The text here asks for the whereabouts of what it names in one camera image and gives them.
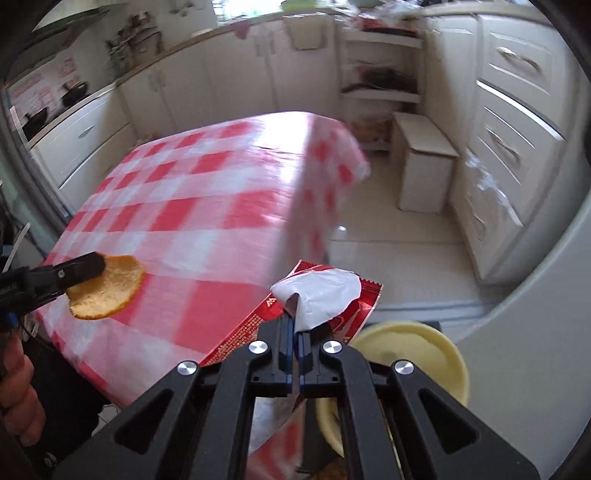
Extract yellow plastic basin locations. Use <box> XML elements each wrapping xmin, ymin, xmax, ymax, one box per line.
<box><xmin>316</xmin><ymin>322</ymin><xmax>469</xmax><ymax>457</ymax></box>

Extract person's left hand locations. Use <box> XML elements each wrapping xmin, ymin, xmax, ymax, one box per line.
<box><xmin>0</xmin><ymin>335</ymin><xmax>47</xmax><ymax>446</ymax></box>

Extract white step stool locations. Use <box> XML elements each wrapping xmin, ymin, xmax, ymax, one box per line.
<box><xmin>392</xmin><ymin>111</ymin><xmax>460</xmax><ymax>213</ymax></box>

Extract dark wok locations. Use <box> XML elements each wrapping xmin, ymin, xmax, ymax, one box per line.
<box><xmin>344</xmin><ymin>65</ymin><xmax>416</xmax><ymax>93</ymax></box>

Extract range hood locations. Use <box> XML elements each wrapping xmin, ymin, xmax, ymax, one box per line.
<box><xmin>14</xmin><ymin>0</ymin><xmax>112</xmax><ymax>47</ymax></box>

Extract utensil rail with utensils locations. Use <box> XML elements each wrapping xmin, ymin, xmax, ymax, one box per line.
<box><xmin>106</xmin><ymin>14</ymin><xmax>162</xmax><ymax>70</ymax></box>

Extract clear plastic bag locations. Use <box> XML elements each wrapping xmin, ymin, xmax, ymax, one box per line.
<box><xmin>355</xmin><ymin>9</ymin><xmax>416</xmax><ymax>33</ymax></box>

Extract white kitchen base cabinets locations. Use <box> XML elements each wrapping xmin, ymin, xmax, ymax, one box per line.
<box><xmin>28</xmin><ymin>14</ymin><xmax>342</xmax><ymax>190</ymax></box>

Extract white hanging bin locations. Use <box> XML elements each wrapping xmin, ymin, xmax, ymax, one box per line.
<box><xmin>286</xmin><ymin>16</ymin><xmax>326</xmax><ymax>51</ymax></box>

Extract round golden cracker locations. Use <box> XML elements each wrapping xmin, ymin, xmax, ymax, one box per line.
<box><xmin>68</xmin><ymin>255</ymin><xmax>146</xmax><ymax>320</ymax></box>

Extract white refrigerator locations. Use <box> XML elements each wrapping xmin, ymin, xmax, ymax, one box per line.
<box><xmin>457</xmin><ymin>198</ymin><xmax>591</xmax><ymax>480</ymax></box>

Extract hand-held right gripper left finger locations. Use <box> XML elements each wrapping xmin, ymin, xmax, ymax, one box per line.
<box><xmin>53</xmin><ymin>318</ymin><xmax>296</xmax><ymax>480</ymax></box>

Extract grey door frame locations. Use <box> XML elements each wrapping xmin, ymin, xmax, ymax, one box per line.
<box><xmin>0</xmin><ymin>88</ymin><xmax>70</xmax><ymax>217</ymax></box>

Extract red snack wrapper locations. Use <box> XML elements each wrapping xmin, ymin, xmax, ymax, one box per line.
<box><xmin>199</xmin><ymin>259</ymin><xmax>384</xmax><ymax>416</ymax></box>

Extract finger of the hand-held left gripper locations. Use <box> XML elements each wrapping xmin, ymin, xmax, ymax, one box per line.
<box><xmin>28</xmin><ymin>252</ymin><xmax>108</xmax><ymax>303</ymax></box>

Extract white drawer cabinet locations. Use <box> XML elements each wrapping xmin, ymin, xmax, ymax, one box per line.
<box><xmin>427</xmin><ymin>14</ymin><xmax>566</xmax><ymax>282</ymax></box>

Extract white trolley rack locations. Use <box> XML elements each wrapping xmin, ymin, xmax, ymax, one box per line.
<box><xmin>337</xmin><ymin>18</ymin><xmax>423</xmax><ymax>153</ymax></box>

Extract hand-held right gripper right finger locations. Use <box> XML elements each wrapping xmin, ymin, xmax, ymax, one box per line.
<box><xmin>298</xmin><ymin>318</ymin><xmax>541</xmax><ymax>480</ymax></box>

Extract red checked plastic tablecloth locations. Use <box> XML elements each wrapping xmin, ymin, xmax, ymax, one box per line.
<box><xmin>34</xmin><ymin>111</ymin><xmax>372</xmax><ymax>407</ymax></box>

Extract black stove wok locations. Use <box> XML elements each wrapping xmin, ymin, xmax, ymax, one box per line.
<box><xmin>60</xmin><ymin>82</ymin><xmax>88</xmax><ymax>104</ymax></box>

